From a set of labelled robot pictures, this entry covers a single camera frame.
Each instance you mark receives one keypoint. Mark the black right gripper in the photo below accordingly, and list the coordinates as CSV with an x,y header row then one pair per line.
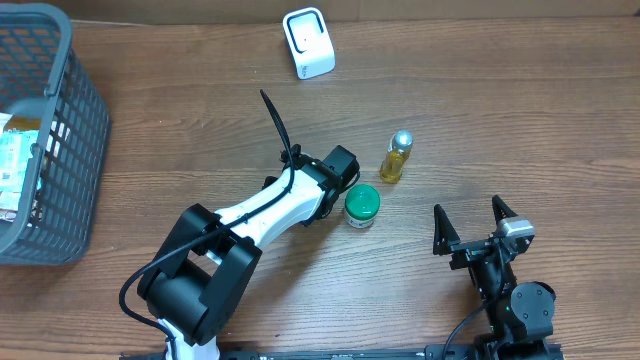
x,y
447,236

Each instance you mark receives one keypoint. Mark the green lid white jar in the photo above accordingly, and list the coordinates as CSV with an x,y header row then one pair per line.
x,y
362,204

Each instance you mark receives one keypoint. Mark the yellow dish soap bottle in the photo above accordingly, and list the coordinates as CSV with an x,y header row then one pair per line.
x,y
398,152

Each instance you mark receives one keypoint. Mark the brown mushroom snack bag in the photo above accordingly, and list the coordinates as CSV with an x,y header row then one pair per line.
x,y
12,122

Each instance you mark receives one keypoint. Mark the teal snack packet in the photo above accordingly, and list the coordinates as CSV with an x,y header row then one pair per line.
x,y
15,155

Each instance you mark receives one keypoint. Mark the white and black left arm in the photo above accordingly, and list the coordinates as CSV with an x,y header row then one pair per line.
x,y
202,270

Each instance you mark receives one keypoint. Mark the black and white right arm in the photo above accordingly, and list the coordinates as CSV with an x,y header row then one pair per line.
x,y
519,314

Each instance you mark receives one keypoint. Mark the white barcode scanner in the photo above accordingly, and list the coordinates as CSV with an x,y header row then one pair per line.
x,y
309,42

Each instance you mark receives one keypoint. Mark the grey plastic shopping basket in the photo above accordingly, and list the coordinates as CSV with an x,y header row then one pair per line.
x,y
43,79

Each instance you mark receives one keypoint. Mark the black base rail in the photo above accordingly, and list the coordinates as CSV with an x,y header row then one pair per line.
x,y
340,355

